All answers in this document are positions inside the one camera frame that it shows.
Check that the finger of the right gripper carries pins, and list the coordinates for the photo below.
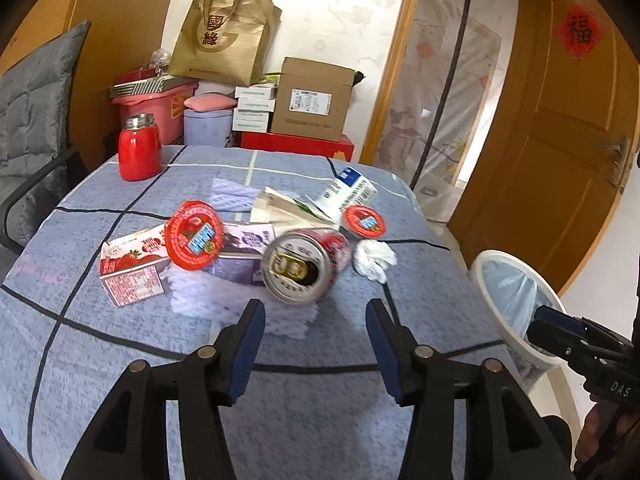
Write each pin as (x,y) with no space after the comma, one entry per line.
(560,317)
(590,349)

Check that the brown cardboard box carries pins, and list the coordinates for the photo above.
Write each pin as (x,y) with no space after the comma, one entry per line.
(312,99)

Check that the purple foam fruit net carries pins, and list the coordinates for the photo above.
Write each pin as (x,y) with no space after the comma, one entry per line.
(199,294)

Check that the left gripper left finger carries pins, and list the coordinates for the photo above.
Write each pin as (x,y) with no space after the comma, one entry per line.
(127,437)

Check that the purple grape milk carton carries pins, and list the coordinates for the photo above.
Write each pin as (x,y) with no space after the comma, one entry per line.
(241,255)

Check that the stack of white boxes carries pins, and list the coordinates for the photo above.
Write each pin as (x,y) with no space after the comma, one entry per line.
(254,107)

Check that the wooden door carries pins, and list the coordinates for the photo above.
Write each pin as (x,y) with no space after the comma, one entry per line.
(559,150)

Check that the red thermos jar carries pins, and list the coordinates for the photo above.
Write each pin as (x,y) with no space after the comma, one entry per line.
(139,148)

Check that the wooden wardrobe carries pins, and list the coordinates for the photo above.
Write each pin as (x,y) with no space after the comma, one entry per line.
(122,36)

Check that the lavender bucket pink lid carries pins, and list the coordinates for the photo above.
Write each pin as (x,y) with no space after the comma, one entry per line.
(207,119)

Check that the strawberry milk carton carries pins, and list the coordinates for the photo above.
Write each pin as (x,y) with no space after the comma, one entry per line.
(132,266)

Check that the red drink can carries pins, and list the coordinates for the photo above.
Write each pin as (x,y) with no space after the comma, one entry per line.
(300,266)

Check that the purple foam net rear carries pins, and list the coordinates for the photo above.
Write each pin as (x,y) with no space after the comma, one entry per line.
(231,197)

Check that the white blue milk carton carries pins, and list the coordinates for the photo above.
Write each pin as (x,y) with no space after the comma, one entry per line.
(348,188)

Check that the grey cushioned chair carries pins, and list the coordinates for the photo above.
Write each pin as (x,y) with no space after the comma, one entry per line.
(38,162)

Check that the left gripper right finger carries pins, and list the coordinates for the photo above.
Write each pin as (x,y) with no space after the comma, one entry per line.
(506,438)

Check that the person's right hand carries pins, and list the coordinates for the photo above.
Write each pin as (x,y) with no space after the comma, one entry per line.
(589,439)

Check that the white trash bin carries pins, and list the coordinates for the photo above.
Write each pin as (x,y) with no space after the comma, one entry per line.
(513,291)

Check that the red gift box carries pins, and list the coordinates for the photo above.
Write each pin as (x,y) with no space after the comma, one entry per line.
(285,143)

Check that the cartoon screen door curtain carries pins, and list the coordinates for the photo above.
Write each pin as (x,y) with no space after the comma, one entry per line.
(445,98)

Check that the pink plastic bucket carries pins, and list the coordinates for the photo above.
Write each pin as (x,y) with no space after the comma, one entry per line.
(161,96)

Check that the gold paper shopping bag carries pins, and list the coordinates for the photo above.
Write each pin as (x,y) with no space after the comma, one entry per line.
(225,41)

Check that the white tissue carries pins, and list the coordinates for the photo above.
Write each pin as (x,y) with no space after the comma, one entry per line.
(372,258)

